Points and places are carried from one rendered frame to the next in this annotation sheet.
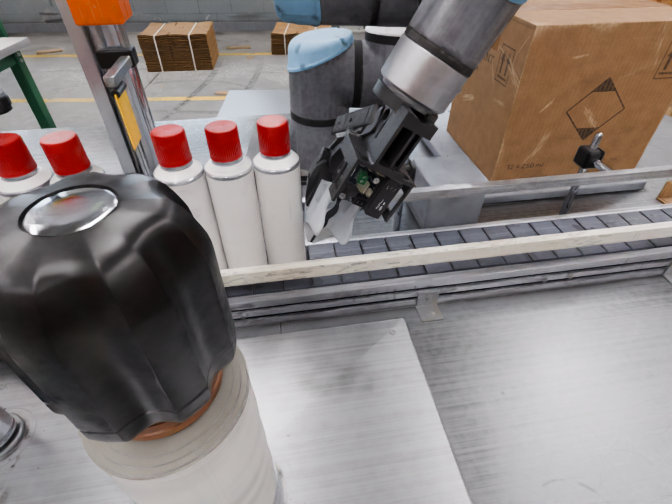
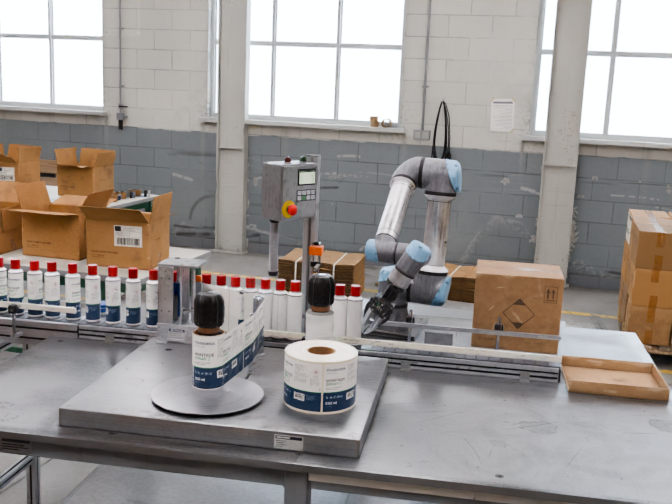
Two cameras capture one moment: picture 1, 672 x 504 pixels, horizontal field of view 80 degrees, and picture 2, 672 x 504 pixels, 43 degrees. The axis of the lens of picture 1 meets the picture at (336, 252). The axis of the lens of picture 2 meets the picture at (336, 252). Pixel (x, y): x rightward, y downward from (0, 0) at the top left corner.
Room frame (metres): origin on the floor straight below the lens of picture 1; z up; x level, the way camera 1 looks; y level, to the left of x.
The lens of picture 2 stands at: (-2.28, -0.74, 1.75)
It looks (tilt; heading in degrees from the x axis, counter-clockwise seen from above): 11 degrees down; 18
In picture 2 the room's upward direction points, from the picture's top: 2 degrees clockwise
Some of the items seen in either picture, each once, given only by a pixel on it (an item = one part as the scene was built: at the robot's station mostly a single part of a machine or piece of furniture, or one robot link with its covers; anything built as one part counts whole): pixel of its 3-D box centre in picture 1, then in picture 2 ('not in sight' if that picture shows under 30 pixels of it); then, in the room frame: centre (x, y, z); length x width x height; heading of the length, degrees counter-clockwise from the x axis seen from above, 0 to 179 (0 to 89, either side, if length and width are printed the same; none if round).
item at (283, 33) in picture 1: (302, 37); (473, 283); (4.92, 0.38, 0.11); 0.65 x 0.54 x 0.22; 89
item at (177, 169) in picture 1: (191, 214); not in sight; (0.38, 0.17, 0.98); 0.05 x 0.05 x 0.20
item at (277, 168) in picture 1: (281, 202); (354, 315); (0.40, 0.07, 0.98); 0.05 x 0.05 x 0.20
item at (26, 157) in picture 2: not in sight; (9, 168); (3.43, 3.92, 0.97); 0.42 x 0.39 x 0.37; 0
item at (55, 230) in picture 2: not in sight; (65, 219); (1.58, 2.06, 0.96); 0.53 x 0.45 x 0.37; 4
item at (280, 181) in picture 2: not in sight; (290, 190); (0.44, 0.33, 1.38); 0.17 x 0.10 x 0.19; 154
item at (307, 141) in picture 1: (319, 131); (391, 313); (0.78, 0.03, 0.90); 0.15 x 0.15 x 0.10
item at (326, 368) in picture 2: not in sight; (320, 375); (-0.14, -0.01, 0.95); 0.20 x 0.20 x 0.14
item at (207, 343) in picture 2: not in sight; (208, 342); (-0.25, 0.28, 1.04); 0.09 x 0.09 x 0.29
